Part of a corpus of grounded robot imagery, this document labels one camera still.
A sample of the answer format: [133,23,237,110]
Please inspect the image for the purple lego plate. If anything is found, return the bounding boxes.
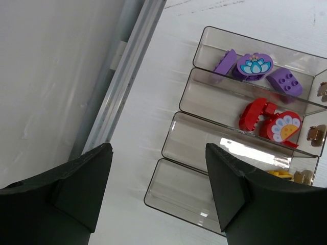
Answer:
[212,49,237,84]

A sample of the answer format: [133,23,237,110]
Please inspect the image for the yellow lego plate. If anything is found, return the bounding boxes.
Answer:
[267,170,294,181]

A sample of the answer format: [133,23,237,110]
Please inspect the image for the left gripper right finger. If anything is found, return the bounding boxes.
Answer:
[205,143,326,244]

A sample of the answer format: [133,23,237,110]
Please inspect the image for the purple lego block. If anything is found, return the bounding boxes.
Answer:
[266,68,303,104]

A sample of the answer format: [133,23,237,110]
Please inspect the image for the red arch lego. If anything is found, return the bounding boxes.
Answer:
[239,98,267,132]

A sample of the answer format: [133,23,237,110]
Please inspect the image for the small red lego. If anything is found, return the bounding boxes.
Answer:
[263,102,277,117]

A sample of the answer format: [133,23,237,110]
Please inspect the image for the purple flower lego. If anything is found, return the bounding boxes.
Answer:
[232,53,274,82]

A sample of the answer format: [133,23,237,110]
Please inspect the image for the red round lego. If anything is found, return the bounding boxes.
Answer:
[259,111,302,149]

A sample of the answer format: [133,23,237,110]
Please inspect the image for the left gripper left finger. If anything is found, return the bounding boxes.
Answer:
[1,143,113,244]

